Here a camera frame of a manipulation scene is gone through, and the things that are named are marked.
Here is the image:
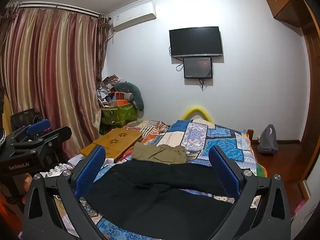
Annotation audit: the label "person's left forearm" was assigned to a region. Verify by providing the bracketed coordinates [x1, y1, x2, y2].
[0, 176, 33, 222]

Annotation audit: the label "black pants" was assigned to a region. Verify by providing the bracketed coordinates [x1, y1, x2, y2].
[86, 159, 241, 231]

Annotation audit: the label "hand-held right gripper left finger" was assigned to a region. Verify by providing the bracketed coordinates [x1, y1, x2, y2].
[22, 145, 108, 240]

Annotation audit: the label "black wall television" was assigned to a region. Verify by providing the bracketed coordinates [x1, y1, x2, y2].
[169, 26, 224, 58]

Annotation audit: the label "green bag with clutter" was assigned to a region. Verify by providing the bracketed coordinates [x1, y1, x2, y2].
[100, 102, 139, 126]

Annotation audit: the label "black mesh chair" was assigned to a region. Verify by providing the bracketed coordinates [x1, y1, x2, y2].
[10, 108, 37, 131]

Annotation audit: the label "white cabinet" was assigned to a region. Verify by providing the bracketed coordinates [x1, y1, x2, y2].
[291, 160, 320, 233]

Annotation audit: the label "white cloth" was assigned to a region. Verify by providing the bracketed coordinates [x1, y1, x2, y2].
[43, 154, 86, 178]

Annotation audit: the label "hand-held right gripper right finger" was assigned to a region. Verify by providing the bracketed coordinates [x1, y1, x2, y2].
[208, 145, 292, 240]

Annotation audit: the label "pink object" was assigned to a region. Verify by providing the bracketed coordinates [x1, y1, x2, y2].
[293, 200, 306, 215]

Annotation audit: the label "wooden wall cabinet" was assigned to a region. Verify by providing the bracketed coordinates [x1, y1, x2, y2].
[264, 0, 308, 28]

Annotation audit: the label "grey backpack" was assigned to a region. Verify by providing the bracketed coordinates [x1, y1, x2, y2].
[257, 124, 279, 155]

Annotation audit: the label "small black wall monitor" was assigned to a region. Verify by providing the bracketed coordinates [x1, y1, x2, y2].
[183, 57, 213, 79]

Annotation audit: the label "white curtain rail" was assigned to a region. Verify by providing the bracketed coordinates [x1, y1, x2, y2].
[5, 1, 110, 20]

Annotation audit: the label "khaki pants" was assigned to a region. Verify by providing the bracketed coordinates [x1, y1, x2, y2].
[131, 142, 187, 165]

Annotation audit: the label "wooden door frame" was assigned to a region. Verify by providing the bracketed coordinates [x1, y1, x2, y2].
[299, 17, 320, 182]

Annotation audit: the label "orange striped bedsheet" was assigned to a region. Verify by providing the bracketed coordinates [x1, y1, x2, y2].
[122, 119, 171, 146]

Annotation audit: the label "blue patchwork blanket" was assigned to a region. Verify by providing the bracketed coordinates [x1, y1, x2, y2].
[54, 119, 268, 240]

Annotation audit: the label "striped pink gold curtain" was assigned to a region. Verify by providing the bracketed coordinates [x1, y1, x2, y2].
[0, 4, 111, 161]

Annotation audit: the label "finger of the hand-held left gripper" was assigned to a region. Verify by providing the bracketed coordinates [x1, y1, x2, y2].
[10, 119, 51, 145]
[15, 125, 73, 155]

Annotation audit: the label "white air conditioner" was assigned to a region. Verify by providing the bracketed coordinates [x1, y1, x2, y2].
[109, 2, 157, 32]

